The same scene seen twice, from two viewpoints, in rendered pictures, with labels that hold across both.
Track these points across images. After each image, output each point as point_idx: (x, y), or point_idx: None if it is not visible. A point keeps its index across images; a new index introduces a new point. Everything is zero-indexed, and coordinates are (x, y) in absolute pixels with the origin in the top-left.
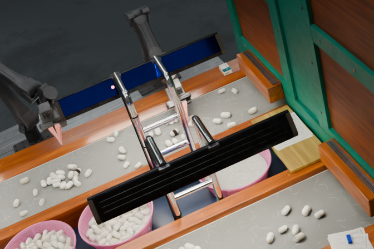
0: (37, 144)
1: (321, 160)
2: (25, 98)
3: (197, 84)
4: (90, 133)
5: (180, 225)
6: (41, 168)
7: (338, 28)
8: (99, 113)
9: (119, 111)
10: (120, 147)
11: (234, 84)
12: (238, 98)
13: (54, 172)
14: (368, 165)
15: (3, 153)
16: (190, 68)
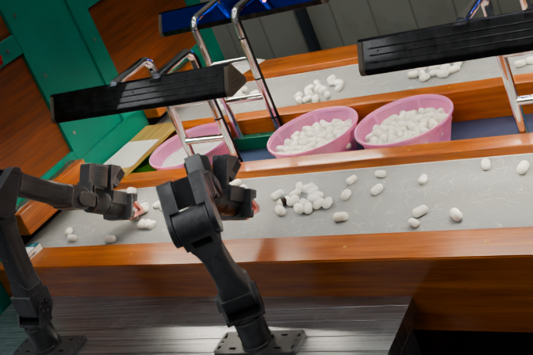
0: (274, 258)
1: (161, 111)
2: (218, 185)
3: (68, 251)
4: None
5: (285, 108)
6: (307, 234)
7: None
8: (149, 344)
9: (154, 259)
10: None
11: (54, 245)
12: (79, 225)
13: (301, 219)
14: None
15: (317, 353)
16: (1, 352)
